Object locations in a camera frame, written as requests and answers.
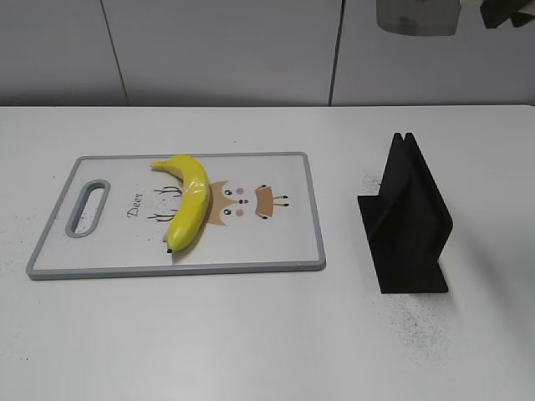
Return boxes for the black knife stand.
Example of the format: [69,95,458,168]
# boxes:
[358,133,453,294]

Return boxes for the yellow plastic banana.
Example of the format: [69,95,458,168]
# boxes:
[150,155,211,254]

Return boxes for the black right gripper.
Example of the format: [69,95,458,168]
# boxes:
[480,0,534,28]

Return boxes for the white grey-rimmed cutting board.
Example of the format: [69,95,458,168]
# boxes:
[26,152,325,280]

